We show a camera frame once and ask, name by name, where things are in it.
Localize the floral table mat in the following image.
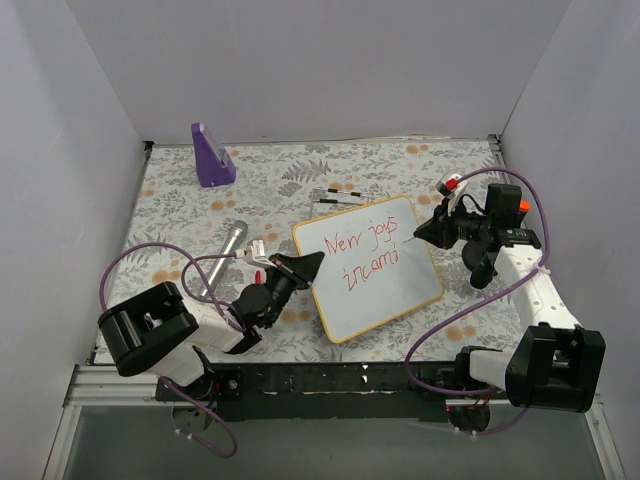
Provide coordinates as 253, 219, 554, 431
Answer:
106, 139, 522, 363

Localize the purple wedge stand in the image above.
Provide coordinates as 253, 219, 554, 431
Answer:
191, 122, 236, 188

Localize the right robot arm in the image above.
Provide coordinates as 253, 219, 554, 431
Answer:
414, 177, 606, 412

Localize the silver microphone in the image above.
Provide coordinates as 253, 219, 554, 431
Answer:
207, 220, 249, 289

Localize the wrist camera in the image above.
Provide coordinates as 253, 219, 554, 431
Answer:
235, 240, 271, 268
436, 174, 467, 216

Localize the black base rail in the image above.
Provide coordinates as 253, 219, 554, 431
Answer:
154, 362, 514, 426

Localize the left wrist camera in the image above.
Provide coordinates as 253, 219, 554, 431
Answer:
235, 240, 271, 268

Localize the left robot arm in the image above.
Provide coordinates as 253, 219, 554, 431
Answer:
97, 242, 325, 400

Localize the yellow framed whiteboard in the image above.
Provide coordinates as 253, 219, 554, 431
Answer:
292, 195, 444, 344

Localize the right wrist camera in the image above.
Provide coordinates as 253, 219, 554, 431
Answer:
436, 174, 467, 216

